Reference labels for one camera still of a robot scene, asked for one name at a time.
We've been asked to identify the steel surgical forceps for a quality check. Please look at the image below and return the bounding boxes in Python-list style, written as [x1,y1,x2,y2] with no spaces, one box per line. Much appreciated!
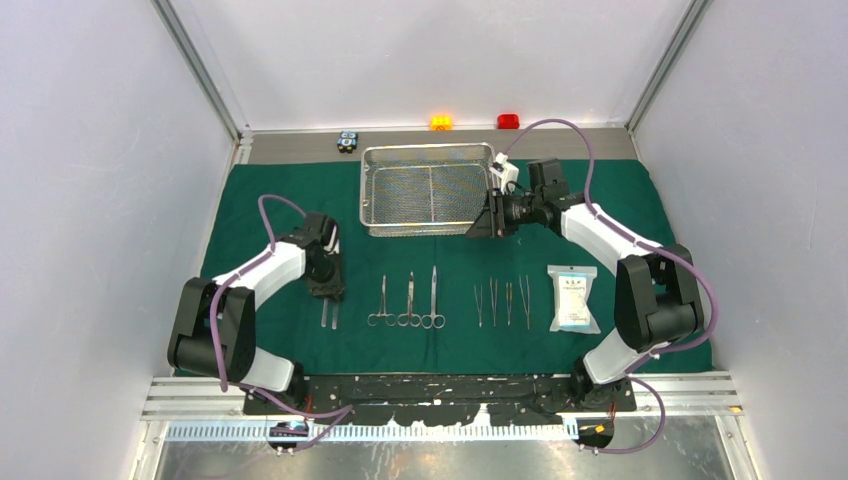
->
[473,285,484,328]

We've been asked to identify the metal mesh instrument tray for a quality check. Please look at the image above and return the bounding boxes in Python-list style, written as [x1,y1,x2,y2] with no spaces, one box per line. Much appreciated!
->
[359,143,495,237]

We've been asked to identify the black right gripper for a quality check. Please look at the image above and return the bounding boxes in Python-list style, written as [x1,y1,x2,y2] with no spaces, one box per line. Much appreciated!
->
[466,187,543,239]

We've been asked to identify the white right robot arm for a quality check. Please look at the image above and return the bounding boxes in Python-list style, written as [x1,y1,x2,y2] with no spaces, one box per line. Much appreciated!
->
[466,154,718,411]

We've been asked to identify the small steel scissors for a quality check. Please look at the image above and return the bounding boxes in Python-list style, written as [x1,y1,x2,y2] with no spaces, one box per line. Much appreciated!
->
[397,272,421,327]

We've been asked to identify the steel needle holder clamp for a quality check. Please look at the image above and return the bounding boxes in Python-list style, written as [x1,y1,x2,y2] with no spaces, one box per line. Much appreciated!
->
[505,282,514,326]

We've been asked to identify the steel ring-handled hemostat clamp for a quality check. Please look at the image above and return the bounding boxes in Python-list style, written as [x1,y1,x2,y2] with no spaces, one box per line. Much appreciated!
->
[366,276,397,327]

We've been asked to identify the blue owl toy block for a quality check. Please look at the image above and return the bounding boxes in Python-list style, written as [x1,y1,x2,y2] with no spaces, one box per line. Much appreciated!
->
[337,131,359,153]

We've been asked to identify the steel ring-handled scissors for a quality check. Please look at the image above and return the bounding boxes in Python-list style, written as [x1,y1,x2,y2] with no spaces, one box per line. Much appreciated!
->
[421,266,446,330]

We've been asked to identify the green surgical drape cloth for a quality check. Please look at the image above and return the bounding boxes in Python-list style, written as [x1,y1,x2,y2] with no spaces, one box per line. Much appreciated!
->
[175,156,716,377]

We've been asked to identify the white sterile packet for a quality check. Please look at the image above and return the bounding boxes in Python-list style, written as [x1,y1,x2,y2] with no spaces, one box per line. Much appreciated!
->
[547,265,601,335]

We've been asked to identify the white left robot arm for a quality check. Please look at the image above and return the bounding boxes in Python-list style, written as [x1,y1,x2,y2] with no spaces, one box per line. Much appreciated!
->
[167,212,345,414]

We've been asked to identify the yellow toy block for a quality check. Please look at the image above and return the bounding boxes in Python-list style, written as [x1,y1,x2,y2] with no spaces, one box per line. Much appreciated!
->
[429,115,453,131]

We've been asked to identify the long steel probe rod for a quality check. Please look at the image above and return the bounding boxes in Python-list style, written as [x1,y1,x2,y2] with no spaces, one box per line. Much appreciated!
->
[320,298,330,328]

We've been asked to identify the steel scalpel handle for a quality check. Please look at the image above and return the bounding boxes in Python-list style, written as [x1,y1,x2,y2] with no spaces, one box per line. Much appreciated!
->
[330,301,342,330]

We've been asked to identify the red toy block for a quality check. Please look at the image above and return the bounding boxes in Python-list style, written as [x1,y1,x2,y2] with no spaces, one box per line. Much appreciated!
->
[496,113,521,130]

